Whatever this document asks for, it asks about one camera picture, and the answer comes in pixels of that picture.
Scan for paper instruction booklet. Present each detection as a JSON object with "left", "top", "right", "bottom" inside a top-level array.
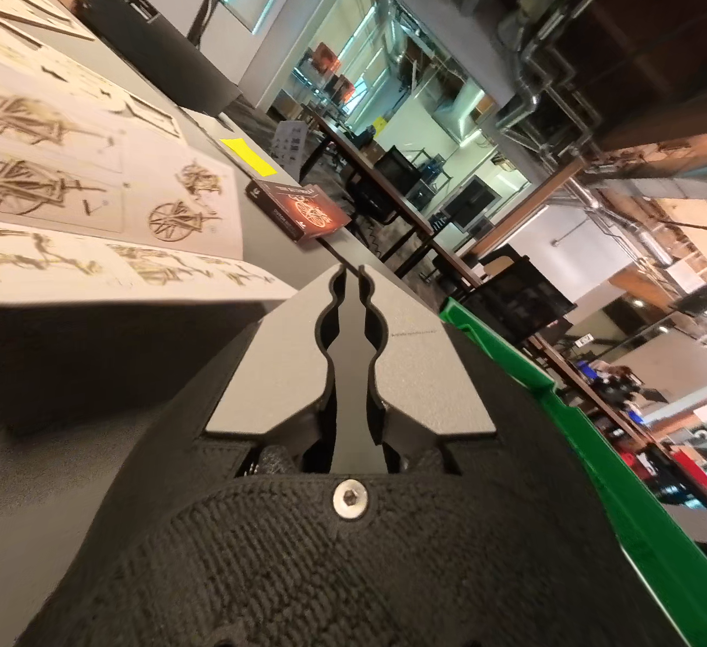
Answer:
[{"left": 0, "top": 23, "right": 300, "bottom": 306}]

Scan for white printed paper sign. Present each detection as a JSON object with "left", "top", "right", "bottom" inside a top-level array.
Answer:
[{"left": 273, "top": 120, "right": 310, "bottom": 165}]

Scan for large green plastic bin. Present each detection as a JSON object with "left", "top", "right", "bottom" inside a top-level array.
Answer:
[{"left": 439, "top": 297, "right": 707, "bottom": 647}]

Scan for black mesh office chair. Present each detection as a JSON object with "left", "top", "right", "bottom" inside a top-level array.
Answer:
[
  {"left": 461, "top": 245, "right": 576, "bottom": 347},
  {"left": 349, "top": 144, "right": 423, "bottom": 225}
]

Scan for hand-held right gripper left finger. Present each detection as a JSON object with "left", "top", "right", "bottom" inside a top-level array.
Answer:
[{"left": 204, "top": 264, "right": 348, "bottom": 438}]

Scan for dark model kit box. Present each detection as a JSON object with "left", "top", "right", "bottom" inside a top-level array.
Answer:
[{"left": 245, "top": 179, "right": 353, "bottom": 243}]

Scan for wooden model part sheet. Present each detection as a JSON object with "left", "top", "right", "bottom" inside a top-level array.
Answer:
[{"left": 0, "top": 0, "right": 97, "bottom": 43}]

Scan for long brown-edged table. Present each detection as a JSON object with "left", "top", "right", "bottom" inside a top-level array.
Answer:
[{"left": 306, "top": 105, "right": 482, "bottom": 286}]

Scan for yellow sticky note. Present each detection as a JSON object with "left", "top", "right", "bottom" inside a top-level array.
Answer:
[{"left": 220, "top": 137, "right": 277, "bottom": 177}]

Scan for silver ventilation ducts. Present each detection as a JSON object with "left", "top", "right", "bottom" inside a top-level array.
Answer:
[{"left": 494, "top": 6, "right": 611, "bottom": 131}]

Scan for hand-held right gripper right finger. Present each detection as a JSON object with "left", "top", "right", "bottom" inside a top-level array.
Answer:
[{"left": 358, "top": 264, "right": 497, "bottom": 446}]

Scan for black plastic case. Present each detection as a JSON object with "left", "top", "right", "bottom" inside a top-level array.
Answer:
[{"left": 74, "top": 0, "right": 243, "bottom": 119}]

